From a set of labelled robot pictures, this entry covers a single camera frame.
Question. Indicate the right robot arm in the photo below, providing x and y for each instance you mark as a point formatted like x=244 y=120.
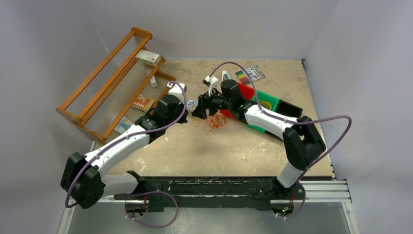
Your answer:
x=302 y=141

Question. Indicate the blue white round tin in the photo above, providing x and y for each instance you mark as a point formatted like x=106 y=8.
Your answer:
x=191 y=105

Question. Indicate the blue blister pack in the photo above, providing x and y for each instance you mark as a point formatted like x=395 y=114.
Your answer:
x=123 y=125

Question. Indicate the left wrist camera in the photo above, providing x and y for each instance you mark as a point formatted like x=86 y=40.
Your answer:
x=176 y=91

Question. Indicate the wooden rack shelf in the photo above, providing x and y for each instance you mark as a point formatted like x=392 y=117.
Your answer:
x=104 y=97

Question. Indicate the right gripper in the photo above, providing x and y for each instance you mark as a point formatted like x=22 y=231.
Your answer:
x=205 y=103

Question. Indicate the orange card pack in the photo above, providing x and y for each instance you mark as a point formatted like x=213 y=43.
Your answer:
x=143 y=103

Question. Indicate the red plastic bin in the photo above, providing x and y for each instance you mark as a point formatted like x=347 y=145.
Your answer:
x=247 y=92

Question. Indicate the white red box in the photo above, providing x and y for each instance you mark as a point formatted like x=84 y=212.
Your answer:
x=149 y=58

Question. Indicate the white stapler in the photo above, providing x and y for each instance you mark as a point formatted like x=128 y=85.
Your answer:
x=153 y=81

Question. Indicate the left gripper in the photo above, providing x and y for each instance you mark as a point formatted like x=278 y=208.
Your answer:
x=183 y=118

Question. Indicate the small blue stapler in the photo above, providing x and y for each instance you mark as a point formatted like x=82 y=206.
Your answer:
x=225 y=76

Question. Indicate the green plastic bin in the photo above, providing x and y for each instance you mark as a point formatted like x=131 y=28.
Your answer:
x=268 y=102

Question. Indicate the black plastic bin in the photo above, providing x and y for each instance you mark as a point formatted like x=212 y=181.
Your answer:
x=288 y=109

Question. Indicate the marker pen pack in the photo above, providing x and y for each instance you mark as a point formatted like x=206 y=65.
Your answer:
x=254 y=72

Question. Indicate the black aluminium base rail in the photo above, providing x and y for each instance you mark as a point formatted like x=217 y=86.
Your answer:
x=255 y=192

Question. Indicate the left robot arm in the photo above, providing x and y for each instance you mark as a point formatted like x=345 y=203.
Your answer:
x=85 y=177

